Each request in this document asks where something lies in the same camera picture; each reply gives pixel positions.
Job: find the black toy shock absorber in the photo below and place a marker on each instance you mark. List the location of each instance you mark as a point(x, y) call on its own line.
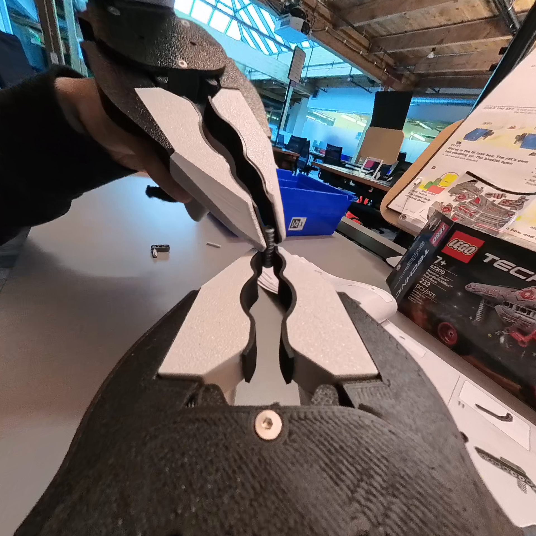
point(270, 243)

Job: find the black toy set box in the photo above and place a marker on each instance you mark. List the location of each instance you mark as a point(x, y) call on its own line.
point(460, 293)

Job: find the long background table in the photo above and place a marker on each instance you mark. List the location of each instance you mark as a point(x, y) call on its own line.
point(351, 174)

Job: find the blue plastic bin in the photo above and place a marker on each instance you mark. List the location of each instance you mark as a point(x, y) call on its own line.
point(318, 205)

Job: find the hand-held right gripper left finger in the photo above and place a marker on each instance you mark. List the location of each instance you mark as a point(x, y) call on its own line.
point(209, 326)

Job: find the grey toy connector piece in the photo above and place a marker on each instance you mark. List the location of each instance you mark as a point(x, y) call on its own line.
point(161, 250)

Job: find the white frame stand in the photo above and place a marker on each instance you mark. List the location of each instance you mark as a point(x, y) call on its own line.
point(372, 165)

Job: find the grey desk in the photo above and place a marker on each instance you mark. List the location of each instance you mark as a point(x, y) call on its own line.
point(83, 314)

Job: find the person's left hand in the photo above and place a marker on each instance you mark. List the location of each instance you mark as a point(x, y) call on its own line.
point(117, 134)

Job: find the background office chair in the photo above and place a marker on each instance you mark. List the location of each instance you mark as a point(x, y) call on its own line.
point(333, 155)
point(300, 153)

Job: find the black panel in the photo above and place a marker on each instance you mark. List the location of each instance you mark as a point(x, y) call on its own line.
point(391, 111)

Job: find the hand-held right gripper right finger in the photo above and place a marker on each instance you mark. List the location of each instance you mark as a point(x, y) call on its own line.
point(331, 331)

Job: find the black desk rail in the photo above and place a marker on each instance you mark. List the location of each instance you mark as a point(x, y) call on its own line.
point(368, 238)

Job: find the person's left forearm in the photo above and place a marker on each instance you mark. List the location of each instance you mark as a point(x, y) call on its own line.
point(33, 146)

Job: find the cardboard sign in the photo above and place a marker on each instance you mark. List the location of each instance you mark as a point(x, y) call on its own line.
point(381, 144)

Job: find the cardboard instruction board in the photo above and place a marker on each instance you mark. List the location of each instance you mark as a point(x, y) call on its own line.
point(494, 167)

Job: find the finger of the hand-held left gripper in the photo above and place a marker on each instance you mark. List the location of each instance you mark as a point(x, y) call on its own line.
point(197, 159)
point(255, 142)

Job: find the hanging sign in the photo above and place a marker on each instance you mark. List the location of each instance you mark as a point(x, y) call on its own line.
point(296, 65)

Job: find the white instruction booklet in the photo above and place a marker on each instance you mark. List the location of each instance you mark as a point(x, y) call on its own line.
point(481, 418)

